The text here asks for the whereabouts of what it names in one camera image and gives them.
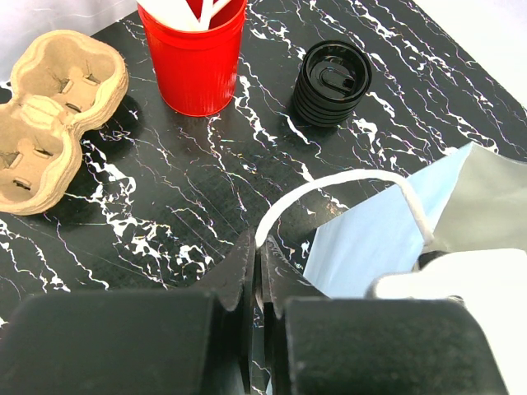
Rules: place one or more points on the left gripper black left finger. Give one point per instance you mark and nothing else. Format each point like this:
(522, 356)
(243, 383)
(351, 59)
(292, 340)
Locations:
(192, 340)

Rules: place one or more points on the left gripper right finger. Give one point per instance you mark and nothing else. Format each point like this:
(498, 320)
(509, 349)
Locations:
(317, 345)

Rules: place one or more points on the brown pulp cup carrier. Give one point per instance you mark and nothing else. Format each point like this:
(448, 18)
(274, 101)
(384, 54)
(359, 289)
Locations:
(65, 84)

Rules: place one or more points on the light blue paper bag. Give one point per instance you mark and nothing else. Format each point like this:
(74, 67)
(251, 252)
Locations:
(469, 205)

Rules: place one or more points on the white wrapped straw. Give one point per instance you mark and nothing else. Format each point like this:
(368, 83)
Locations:
(178, 15)

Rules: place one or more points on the stack of black lids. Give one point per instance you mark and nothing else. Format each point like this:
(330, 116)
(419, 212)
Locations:
(333, 78)

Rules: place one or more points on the red straw cup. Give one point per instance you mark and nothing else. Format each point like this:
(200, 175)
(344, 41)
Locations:
(196, 71)

